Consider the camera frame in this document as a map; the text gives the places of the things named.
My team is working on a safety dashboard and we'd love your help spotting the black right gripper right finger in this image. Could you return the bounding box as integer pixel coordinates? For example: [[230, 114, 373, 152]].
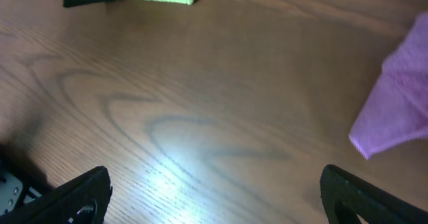
[[320, 164, 427, 224]]

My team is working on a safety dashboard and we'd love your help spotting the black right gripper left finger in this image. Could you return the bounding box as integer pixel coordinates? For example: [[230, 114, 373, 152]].
[[1, 166, 112, 224]]

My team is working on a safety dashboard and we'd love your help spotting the purple cloth in pile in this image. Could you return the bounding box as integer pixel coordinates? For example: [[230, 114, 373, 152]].
[[349, 12, 427, 159]]

